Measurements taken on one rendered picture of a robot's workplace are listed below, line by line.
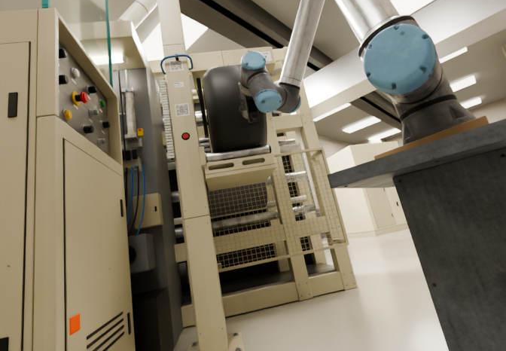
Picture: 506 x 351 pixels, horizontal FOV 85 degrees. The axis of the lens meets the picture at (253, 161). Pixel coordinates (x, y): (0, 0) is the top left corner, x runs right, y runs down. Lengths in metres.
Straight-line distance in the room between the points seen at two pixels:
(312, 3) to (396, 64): 0.51
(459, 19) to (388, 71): 4.11
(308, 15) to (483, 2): 3.89
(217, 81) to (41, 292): 1.08
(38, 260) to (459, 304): 1.00
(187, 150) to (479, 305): 1.28
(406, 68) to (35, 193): 0.96
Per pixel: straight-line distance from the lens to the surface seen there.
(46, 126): 0.95
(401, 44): 0.76
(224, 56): 2.12
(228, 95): 1.42
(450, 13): 4.91
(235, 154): 1.43
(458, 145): 0.71
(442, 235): 0.84
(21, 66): 1.07
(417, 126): 0.90
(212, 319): 1.48
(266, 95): 0.96
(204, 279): 1.45
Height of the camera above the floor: 0.48
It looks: 15 degrees up
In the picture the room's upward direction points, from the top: 11 degrees counter-clockwise
